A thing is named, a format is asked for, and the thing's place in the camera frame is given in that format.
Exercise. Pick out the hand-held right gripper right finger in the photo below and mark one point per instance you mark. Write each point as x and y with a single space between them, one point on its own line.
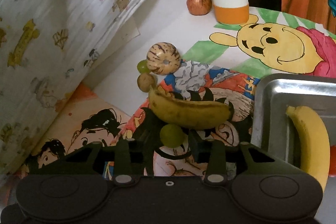
198 148

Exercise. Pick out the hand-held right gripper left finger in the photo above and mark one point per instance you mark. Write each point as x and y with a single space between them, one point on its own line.
123 158

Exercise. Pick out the green grape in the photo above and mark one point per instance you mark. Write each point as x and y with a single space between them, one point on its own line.
141 67
172 136

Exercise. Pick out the brown spotted banana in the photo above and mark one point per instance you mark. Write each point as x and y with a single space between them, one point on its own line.
189 115

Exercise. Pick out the metal tray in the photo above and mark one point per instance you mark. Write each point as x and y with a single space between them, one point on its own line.
273 98

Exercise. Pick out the bright yellow banana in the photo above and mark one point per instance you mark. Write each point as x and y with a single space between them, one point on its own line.
312 140

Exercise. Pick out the red round fruit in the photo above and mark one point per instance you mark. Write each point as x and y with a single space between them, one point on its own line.
333 161

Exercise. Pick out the comic drawing table cover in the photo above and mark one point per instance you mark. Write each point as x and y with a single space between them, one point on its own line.
110 119

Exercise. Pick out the small brown fruit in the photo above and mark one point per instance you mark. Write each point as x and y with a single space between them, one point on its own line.
145 82

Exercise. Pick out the small striped pepino melon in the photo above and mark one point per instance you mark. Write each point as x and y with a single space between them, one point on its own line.
162 57

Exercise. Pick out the bear painting sheet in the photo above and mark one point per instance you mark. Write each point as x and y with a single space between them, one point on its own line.
275 45

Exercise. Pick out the red apple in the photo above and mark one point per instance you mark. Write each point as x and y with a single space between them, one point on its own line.
199 3

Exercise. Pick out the printed blanket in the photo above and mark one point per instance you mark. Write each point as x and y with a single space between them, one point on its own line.
52 29

